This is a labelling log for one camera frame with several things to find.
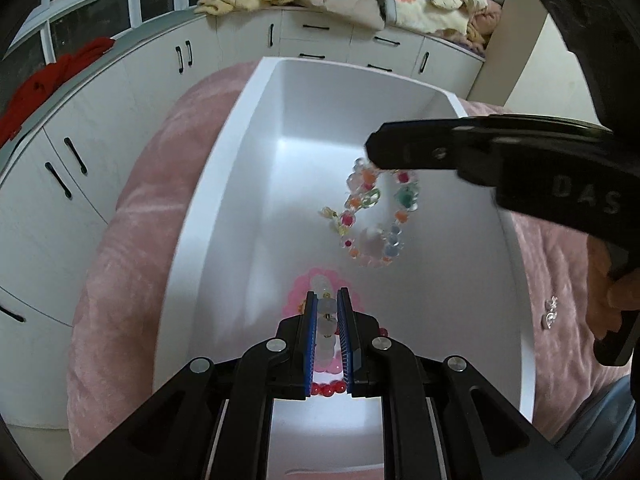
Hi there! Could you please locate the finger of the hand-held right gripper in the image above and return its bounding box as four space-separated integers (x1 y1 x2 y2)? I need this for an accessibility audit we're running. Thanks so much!
363 117 503 190

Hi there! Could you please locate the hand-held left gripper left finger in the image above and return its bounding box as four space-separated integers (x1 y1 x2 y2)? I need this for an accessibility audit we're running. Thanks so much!
62 290 321 480

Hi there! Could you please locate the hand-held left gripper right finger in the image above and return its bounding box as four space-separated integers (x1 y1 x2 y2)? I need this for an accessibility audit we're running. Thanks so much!
336 287 583 480

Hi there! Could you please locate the white bead bracelet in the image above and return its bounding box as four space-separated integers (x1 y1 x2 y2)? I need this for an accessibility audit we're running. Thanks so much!
312 281 344 367

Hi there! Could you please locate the pink bead bracelet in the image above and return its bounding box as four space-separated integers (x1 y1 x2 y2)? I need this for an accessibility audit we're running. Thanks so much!
281 267 367 376

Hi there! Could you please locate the red bead bracelet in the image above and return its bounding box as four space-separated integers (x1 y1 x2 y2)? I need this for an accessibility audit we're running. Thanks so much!
309 326 390 400

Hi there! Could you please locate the multicolour crystal bead bracelet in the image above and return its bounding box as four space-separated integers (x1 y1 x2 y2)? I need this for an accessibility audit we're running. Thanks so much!
320 157 422 269

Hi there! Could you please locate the white rectangular box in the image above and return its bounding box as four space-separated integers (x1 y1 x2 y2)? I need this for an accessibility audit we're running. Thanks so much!
150 57 539 480

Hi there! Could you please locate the person's right hand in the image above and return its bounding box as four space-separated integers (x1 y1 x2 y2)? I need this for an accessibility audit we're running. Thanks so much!
584 232 640 343

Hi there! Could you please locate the white floral quilt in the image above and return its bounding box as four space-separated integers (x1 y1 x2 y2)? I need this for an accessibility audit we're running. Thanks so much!
369 0 482 37

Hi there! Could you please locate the pink folded blanket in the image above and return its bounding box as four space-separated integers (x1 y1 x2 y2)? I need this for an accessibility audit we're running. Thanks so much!
462 0 504 59

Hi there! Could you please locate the pink plush blanket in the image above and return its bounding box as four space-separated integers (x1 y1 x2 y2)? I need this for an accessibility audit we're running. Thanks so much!
66 62 640 463

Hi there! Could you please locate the white drawer cabinet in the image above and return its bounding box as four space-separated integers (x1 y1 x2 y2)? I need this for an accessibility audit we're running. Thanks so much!
0 5 488 428

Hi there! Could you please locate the red cloth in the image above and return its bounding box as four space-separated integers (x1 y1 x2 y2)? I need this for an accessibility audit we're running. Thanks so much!
0 37 117 150

